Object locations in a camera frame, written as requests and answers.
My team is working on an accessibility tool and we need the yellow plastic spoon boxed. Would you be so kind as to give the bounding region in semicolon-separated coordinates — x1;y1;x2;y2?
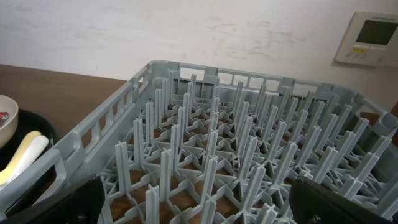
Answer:
0;131;41;185

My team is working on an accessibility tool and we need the black round tray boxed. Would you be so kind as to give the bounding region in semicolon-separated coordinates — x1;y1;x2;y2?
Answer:
0;108;58;218

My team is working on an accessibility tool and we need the wall thermostat control panel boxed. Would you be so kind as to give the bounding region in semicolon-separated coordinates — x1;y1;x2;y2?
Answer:
335;12;397;68

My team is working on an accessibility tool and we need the cream large bowl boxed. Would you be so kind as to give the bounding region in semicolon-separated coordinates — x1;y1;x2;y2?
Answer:
1;95;19;147

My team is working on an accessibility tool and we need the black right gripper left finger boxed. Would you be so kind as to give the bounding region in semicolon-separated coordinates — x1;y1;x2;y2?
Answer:
1;175;105;224

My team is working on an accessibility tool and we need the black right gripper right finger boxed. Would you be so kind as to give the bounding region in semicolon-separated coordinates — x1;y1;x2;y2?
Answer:
289;176;390;224

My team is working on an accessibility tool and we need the grey dishwasher rack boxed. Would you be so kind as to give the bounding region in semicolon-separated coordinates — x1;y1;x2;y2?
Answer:
1;60;397;223

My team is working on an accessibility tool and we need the red snack wrapper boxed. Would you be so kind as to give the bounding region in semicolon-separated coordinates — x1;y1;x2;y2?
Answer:
0;112;9;126

